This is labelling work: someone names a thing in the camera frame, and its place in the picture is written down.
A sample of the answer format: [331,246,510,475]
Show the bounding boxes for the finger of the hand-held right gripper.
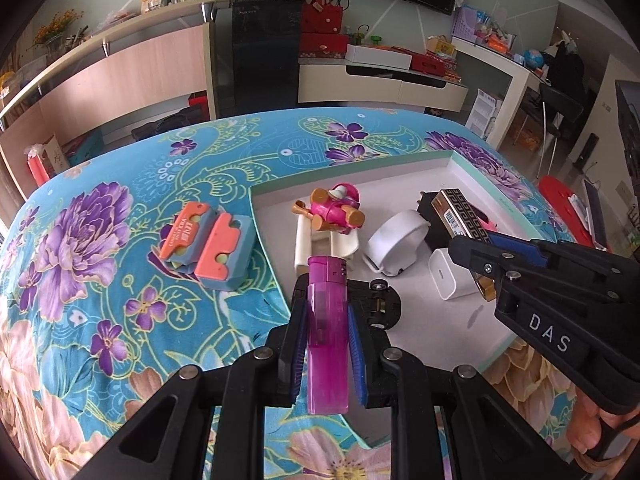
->
[487,231,562,268]
[447,236,532,304]

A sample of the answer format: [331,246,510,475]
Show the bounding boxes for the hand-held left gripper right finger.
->
[346,281,566,480]

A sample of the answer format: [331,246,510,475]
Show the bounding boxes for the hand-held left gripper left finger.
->
[75,276,309,480]

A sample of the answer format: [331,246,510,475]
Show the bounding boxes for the pink translucent lighter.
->
[306,255,351,415]

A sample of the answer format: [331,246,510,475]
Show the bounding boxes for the white charger adapter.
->
[428,247,482,301]

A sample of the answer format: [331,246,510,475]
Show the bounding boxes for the gold black harmonica box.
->
[425,187,502,302]

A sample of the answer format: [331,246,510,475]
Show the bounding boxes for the black toy car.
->
[367,280,404,332]

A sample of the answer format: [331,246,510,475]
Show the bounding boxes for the white box with teal rim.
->
[248,150,557,372]

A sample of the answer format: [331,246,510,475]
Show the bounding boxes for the white smartwatch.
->
[362,210,431,277]

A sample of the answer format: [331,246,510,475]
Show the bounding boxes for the pink puppy toy figure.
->
[292,185,366,235]

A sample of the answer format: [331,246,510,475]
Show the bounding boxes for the person's right hand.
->
[567,385,623,458]

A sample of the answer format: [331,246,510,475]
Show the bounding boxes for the red floor mat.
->
[537,175,608,249]

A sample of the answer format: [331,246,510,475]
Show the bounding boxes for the black power adapter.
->
[417,190,441,224]

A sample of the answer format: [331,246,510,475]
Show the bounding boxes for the white hair clip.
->
[295,205,362,277]

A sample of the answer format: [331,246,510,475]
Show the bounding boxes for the black chair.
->
[515,82,587,177]

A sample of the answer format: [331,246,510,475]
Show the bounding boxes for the white carton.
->
[467,89,504,136]

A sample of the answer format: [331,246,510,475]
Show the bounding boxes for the white desk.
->
[450,35,542,151]

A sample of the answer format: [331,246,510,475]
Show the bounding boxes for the black jacket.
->
[545,40,586,92]

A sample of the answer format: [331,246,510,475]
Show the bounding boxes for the floral blanket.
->
[0,107,586,480]

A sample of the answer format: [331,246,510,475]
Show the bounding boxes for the white television stand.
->
[298,57,469,113]

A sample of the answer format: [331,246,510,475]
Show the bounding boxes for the red patterned box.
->
[412,52,458,77]

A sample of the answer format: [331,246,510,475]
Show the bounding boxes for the white flat box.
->
[346,44,413,70]

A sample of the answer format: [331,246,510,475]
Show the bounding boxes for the purple desk calendar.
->
[452,5,483,44]

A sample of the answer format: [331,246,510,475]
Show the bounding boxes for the black floor fan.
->
[132,110,192,142]

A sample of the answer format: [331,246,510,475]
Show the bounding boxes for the red gift box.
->
[299,34,349,59]

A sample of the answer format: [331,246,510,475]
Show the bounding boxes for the red gift bag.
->
[301,0,346,36]

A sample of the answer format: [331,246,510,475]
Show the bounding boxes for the black water dispenser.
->
[230,0,304,117]

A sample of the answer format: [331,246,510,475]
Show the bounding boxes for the red paper bag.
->
[25,135,68,189]

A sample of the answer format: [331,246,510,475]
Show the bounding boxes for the yellow flower bunch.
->
[32,10,83,56]

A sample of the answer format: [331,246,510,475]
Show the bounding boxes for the wooden wall shelf unit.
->
[0,0,234,202]

